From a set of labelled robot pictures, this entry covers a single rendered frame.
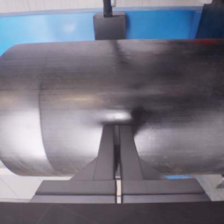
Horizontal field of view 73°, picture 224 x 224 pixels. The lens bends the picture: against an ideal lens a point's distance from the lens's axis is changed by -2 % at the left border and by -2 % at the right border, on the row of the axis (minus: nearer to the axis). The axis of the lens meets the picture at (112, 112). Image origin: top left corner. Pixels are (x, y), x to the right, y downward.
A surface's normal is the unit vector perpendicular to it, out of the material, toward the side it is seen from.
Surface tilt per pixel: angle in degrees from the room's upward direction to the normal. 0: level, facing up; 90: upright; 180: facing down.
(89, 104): 90
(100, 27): 90
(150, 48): 90
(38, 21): 90
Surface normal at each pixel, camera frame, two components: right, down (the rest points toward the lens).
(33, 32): 0.00, 0.62
